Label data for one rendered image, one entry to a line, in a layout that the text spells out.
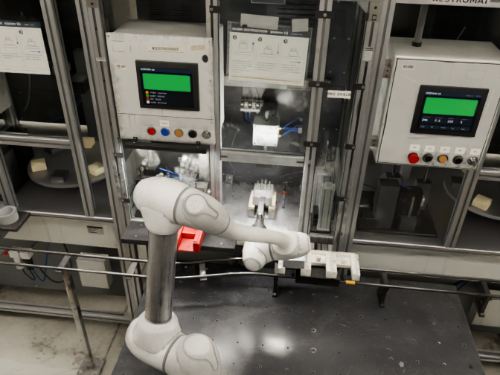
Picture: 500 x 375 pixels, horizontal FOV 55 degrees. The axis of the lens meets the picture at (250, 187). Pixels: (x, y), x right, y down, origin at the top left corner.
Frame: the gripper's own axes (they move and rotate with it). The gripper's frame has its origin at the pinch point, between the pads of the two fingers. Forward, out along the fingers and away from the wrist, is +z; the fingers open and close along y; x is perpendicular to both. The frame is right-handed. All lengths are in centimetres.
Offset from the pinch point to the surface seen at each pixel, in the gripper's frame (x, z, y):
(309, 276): -24.4, -27.3, -16.1
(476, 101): -80, -10, 65
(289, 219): -13.3, 5.5, -9.6
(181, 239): 35.8, -19.1, -8.2
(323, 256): -30.6, -15.1, -14.1
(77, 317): 90, -31, -56
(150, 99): 47, -10, 57
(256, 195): 3.7, 6.9, 2.3
